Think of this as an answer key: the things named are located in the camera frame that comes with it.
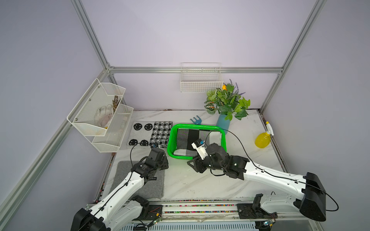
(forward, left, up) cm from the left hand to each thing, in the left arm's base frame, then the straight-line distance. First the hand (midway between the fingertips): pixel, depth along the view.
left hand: (163, 162), depth 83 cm
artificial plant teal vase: (+29, -39, +21) cm, 53 cm away
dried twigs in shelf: (+26, +28, +24) cm, 45 cm away
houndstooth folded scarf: (+24, +5, -4) cm, 25 cm away
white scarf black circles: (+22, +20, -4) cm, 30 cm away
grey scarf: (-14, +6, -5) cm, 16 cm away
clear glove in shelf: (+17, +32, +22) cm, 42 cm away
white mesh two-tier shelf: (+14, +37, +4) cm, 40 cm away
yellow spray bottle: (+16, -64, 0) cm, 66 cm away
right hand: (-4, -16, +9) cm, 19 cm away
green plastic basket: (+20, -4, -1) cm, 21 cm away
